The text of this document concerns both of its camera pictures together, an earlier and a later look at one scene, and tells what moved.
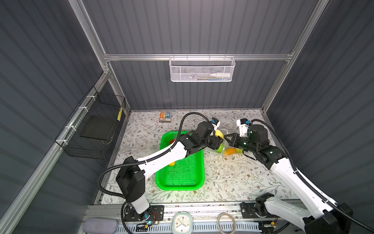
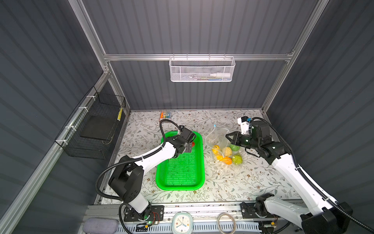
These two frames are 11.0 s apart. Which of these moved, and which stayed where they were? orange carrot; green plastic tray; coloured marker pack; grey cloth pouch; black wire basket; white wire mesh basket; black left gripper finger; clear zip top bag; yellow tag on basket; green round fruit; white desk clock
Moved: clear zip top bag; black left gripper finger; green round fruit; orange carrot
Stayed: grey cloth pouch; yellow tag on basket; green plastic tray; coloured marker pack; white wire mesh basket; black wire basket; white desk clock
